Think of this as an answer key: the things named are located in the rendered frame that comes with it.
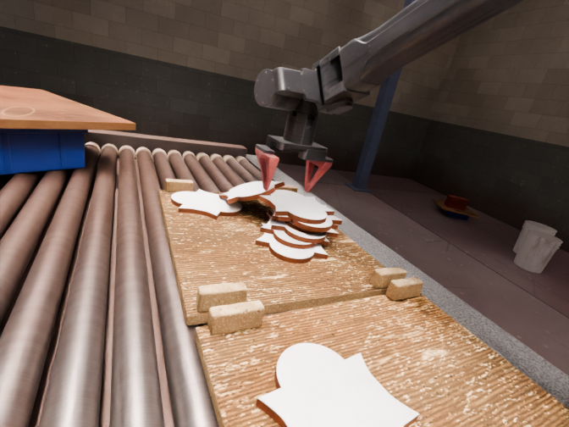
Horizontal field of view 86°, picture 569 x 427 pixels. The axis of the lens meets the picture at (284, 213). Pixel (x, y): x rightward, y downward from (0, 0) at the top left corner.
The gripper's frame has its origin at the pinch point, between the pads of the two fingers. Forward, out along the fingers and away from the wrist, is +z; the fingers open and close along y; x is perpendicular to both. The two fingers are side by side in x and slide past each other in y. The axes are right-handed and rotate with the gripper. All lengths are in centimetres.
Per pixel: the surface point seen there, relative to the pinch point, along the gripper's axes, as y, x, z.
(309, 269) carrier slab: 3.8, 17.9, 7.4
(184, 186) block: 16.8, -15.3, 6.5
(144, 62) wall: -13, -465, -11
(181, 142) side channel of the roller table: 8, -64, 8
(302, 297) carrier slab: 8.6, 23.9, 7.4
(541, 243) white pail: -338, -61, 68
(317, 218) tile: -0.1, 11.6, 1.4
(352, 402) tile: 12.7, 39.1, 6.2
